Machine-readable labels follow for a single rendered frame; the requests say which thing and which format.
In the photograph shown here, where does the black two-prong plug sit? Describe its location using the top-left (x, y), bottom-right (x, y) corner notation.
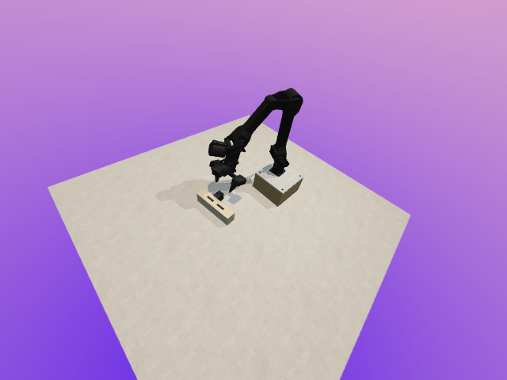
top-left (213, 191), bottom-right (223, 201)

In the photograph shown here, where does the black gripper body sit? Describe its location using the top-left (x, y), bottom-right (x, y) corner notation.
top-left (209, 157), bottom-right (246, 186)

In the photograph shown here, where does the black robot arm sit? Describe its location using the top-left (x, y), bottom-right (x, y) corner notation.
top-left (208, 88), bottom-right (303, 178)

